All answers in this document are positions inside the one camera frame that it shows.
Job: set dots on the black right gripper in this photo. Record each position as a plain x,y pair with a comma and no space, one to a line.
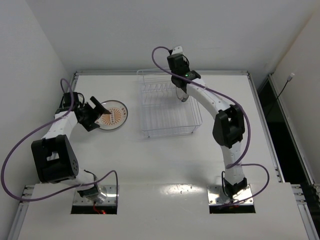
178,83

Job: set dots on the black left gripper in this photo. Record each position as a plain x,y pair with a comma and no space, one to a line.
92,113

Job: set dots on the orange sunburst plate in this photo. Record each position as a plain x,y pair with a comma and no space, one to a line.
117,117

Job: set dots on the dark green rimmed plate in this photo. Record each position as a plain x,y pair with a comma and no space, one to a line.
184,97

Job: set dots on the white plate flower outline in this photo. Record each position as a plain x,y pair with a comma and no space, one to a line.
180,94

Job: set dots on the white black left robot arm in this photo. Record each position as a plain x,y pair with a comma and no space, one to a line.
54,158

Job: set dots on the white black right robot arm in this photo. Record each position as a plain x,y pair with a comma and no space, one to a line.
228,125

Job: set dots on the white wire dish rack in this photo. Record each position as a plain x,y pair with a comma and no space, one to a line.
162,114

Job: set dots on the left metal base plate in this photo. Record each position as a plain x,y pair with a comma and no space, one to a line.
107,197

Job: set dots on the metal base plate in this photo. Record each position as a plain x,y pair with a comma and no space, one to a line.
107,197
216,196

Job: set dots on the black cable white plug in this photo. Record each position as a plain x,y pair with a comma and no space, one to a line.
289,78

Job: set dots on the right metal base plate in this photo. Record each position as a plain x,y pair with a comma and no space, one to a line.
216,196

